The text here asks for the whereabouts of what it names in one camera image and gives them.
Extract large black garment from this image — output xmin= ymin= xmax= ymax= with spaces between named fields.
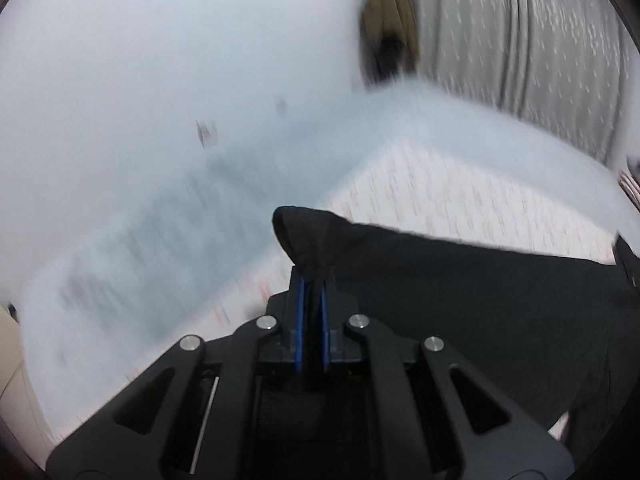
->
xmin=272 ymin=206 xmax=639 ymax=464

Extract grey patterned curtain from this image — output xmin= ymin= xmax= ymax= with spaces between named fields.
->
xmin=413 ymin=0 xmax=639 ymax=169

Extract olive brown hanging bag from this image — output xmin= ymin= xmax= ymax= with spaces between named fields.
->
xmin=360 ymin=0 xmax=420 ymax=84

